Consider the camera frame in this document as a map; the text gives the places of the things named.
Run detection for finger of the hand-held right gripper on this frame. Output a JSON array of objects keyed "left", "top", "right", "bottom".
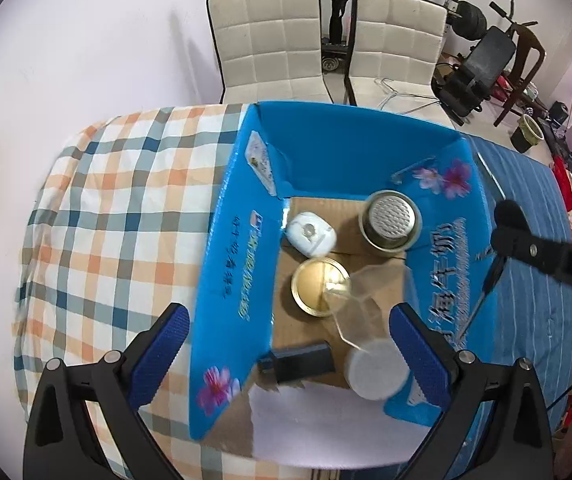
[{"left": 490, "top": 199, "right": 572, "bottom": 306}]

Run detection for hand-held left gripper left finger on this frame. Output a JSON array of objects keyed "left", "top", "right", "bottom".
[{"left": 23, "top": 302, "right": 190, "bottom": 480}]

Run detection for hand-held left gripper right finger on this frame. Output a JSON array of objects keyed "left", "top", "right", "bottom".
[{"left": 388, "top": 302, "right": 554, "bottom": 480}]

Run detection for white round jar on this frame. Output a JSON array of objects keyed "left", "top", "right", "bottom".
[{"left": 343, "top": 340, "right": 411, "bottom": 402}]

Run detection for black-headed keys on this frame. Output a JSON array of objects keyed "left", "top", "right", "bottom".
[{"left": 458, "top": 246, "right": 509, "bottom": 346}]

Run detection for clear acrylic box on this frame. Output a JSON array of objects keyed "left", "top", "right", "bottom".
[{"left": 323, "top": 260, "right": 414, "bottom": 353}]

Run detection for grey charger adapter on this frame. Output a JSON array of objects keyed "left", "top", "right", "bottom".
[{"left": 257, "top": 341, "right": 337, "bottom": 386}]

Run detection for gold tin lid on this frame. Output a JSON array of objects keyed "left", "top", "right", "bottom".
[{"left": 291, "top": 257, "right": 353, "bottom": 317}]

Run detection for steel strainer cup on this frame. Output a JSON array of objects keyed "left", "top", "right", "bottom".
[{"left": 357, "top": 190, "right": 423, "bottom": 255}]

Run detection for white earbuds case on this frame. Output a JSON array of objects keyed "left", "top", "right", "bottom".
[{"left": 285, "top": 211, "right": 337, "bottom": 257}]

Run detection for blue cardboard box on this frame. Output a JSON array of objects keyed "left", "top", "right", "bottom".
[{"left": 188, "top": 101, "right": 497, "bottom": 443}]

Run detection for blue striped tablecloth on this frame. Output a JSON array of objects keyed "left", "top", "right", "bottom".
[{"left": 458, "top": 135, "right": 572, "bottom": 480}]

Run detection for red cloth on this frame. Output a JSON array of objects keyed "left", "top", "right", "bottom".
[{"left": 551, "top": 157, "right": 572, "bottom": 211}]

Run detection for dark trash bin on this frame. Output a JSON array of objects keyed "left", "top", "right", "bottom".
[{"left": 511, "top": 114, "right": 545, "bottom": 153}]

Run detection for orange blue plaid cloth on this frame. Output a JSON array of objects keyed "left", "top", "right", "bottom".
[{"left": 13, "top": 102, "right": 317, "bottom": 480}]

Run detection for brown wooden chair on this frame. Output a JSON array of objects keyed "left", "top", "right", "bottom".
[{"left": 493, "top": 22, "right": 547, "bottom": 128}]

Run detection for black weight bench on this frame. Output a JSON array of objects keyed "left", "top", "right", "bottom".
[{"left": 431, "top": 25, "right": 517, "bottom": 126}]

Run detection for white padded chair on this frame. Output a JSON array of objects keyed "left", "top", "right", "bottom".
[
  {"left": 346, "top": 0, "right": 459, "bottom": 128},
  {"left": 206, "top": 0, "right": 337, "bottom": 106}
]

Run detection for black exercise device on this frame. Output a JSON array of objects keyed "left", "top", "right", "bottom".
[{"left": 322, "top": 0, "right": 355, "bottom": 72}]

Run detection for wire clothes hanger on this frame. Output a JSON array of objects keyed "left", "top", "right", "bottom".
[{"left": 376, "top": 77, "right": 442, "bottom": 111}]

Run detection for black exercise bike handlebar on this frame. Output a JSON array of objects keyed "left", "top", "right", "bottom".
[{"left": 490, "top": 0, "right": 538, "bottom": 29}]

